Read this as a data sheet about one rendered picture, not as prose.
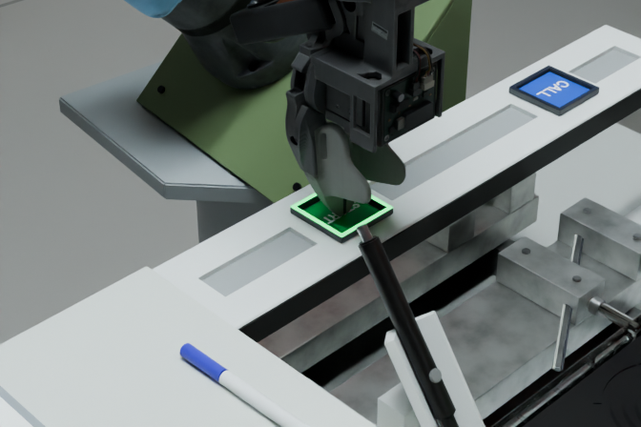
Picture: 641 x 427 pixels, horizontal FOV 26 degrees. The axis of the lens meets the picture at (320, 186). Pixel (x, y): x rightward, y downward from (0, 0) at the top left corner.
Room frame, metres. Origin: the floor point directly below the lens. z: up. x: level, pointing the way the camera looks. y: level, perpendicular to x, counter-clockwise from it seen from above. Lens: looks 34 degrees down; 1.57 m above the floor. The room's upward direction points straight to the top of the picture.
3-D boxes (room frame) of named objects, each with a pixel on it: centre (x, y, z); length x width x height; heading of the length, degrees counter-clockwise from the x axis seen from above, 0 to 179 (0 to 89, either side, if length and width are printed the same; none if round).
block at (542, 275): (0.87, -0.18, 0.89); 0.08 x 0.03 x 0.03; 44
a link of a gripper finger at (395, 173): (0.86, -0.04, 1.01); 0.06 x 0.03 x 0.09; 44
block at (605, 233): (0.92, -0.24, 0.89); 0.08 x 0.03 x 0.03; 44
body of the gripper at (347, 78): (0.85, -0.03, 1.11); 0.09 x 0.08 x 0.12; 44
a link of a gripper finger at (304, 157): (0.85, 0.00, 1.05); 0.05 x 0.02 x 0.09; 134
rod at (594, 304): (0.82, -0.22, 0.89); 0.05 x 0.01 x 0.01; 44
